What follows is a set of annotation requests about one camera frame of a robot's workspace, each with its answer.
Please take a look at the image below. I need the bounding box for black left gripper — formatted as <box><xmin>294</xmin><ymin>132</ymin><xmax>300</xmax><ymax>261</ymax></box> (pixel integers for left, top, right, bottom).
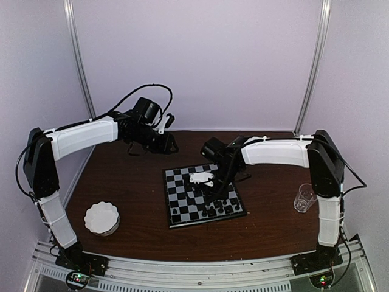
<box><xmin>129</xmin><ymin>123</ymin><xmax>179</xmax><ymax>155</ymax></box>

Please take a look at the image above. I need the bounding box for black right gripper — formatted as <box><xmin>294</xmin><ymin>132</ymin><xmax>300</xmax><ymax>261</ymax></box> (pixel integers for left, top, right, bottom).
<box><xmin>206</xmin><ymin>164</ymin><xmax>240</xmax><ymax>203</ymax></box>

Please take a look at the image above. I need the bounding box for black and grey chessboard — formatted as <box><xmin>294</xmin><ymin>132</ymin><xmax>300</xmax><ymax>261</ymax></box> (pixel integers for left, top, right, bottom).
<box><xmin>162</xmin><ymin>164</ymin><xmax>247</xmax><ymax>229</ymax></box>

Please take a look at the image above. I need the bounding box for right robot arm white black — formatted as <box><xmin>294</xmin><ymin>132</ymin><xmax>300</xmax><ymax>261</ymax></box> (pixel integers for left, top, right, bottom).
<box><xmin>190</xmin><ymin>130</ymin><xmax>345</xmax><ymax>269</ymax></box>

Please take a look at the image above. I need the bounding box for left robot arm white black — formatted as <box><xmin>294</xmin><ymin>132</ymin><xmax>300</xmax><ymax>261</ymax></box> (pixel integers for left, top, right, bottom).
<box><xmin>22</xmin><ymin>97</ymin><xmax>178</xmax><ymax>270</ymax></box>

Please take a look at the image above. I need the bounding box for pile of black chess pieces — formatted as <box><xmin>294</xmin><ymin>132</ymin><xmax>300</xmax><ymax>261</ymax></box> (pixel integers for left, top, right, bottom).
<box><xmin>192</xmin><ymin>185</ymin><xmax>210</xmax><ymax>201</ymax></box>

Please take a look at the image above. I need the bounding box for right round control board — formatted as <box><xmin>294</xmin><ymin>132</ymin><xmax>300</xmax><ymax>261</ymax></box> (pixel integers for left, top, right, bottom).
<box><xmin>309</xmin><ymin>271</ymin><xmax>334</xmax><ymax>289</ymax></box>

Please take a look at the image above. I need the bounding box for round control board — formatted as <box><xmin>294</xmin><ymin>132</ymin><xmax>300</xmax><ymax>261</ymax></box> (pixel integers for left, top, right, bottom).
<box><xmin>309</xmin><ymin>271</ymin><xmax>334</xmax><ymax>289</ymax></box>
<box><xmin>65</xmin><ymin>271</ymin><xmax>91</xmax><ymax>290</ymax></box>

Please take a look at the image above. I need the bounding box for left round control board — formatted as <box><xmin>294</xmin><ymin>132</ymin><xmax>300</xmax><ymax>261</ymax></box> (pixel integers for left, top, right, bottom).
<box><xmin>65</xmin><ymin>271</ymin><xmax>91</xmax><ymax>290</ymax></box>

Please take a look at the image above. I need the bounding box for clear drinking glass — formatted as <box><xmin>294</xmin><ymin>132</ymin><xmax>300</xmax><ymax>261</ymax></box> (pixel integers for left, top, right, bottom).
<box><xmin>294</xmin><ymin>183</ymin><xmax>317</xmax><ymax>214</ymax></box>

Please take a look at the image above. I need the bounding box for white scalloped bowl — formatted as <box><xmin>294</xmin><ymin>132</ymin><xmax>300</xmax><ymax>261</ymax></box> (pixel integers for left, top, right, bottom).
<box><xmin>84</xmin><ymin>201</ymin><xmax>120</xmax><ymax>237</ymax></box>

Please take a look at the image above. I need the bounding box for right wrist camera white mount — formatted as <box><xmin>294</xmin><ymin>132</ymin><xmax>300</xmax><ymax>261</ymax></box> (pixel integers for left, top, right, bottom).
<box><xmin>189</xmin><ymin>172</ymin><xmax>214</xmax><ymax>187</ymax></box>

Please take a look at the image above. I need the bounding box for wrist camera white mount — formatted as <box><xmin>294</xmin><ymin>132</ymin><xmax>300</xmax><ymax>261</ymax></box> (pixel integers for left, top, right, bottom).
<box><xmin>156</xmin><ymin>113</ymin><xmax>175</xmax><ymax>135</ymax></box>
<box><xmin>189</xmin><ymin>172</ymin><xmax>214</xmax><ymax>187</ymax></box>

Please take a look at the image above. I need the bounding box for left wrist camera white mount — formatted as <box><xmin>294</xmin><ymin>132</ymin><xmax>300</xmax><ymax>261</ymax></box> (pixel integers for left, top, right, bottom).
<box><xmin>156</xmin><ymin>113</ymin><xmax>175</xmax><ymax>135</ymax></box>

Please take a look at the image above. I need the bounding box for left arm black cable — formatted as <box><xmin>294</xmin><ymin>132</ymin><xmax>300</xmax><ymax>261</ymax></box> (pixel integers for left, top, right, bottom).
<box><xmin>15</xmin><ymin>84</ymin><xmax>174</xmax><ymax>198</ymax></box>

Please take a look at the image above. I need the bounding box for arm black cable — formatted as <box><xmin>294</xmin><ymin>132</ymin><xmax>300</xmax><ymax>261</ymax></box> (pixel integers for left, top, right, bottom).
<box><xmin>322</xmin><ymin>136</ymin><xmax>367</xmax><ymax>274</ymax></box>
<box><xmin>15</xmin><ymin>84</ymin><xmax>174</xmax><ymax>198</ymax></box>

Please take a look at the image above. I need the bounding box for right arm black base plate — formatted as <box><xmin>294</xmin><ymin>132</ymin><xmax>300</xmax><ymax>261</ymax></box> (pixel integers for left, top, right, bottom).
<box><xmin>291</xmin><ymin>251</ymin><xmax>343</xmax><ymax>276</ymax></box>

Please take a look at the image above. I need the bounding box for aluminium front rail frame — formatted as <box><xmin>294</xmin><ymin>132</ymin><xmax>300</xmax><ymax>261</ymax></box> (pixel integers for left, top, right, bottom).
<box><xmin>22</xmin><ymin>239</ymin><xmax>379</xmax><ymax>291</ymax></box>

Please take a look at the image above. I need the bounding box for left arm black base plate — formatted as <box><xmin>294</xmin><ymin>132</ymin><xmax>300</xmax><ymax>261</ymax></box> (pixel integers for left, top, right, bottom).
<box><xmin>55</xmin><ymin>253</ymin><xmax>109</xmax><ymax>276</ymax></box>

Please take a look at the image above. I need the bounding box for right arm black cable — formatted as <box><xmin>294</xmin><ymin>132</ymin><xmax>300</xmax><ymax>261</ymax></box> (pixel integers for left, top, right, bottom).
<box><xmin>322</xmin><ymin>136</ymin><xmax>367</xmax><ymax>274</ymax></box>

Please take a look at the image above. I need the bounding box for left aluminium corner post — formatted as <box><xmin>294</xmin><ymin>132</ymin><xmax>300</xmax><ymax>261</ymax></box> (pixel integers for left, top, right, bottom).
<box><xmin>63</xmin><ymin>0</ymin><xmax>97</xmax><ymax>118</ymax></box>

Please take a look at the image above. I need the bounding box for aluminium corner post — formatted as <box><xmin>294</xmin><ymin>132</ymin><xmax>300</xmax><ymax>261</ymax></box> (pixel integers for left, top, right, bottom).
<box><xmin>63</xmin><ymin>0</ymin><xmax>97</xmax><ymax>118</ymax></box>
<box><xmin>293</xmin><ymin>0</ymin><xmax>331</xmax><ymax>135</ymax></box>

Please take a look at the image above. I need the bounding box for right aluminium corner post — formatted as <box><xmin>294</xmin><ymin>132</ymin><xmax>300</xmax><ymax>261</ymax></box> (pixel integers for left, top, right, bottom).
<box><xmin>293</xmin><ymin>0</ymin><xmax>331</xmax><ymax>135</ymax></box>

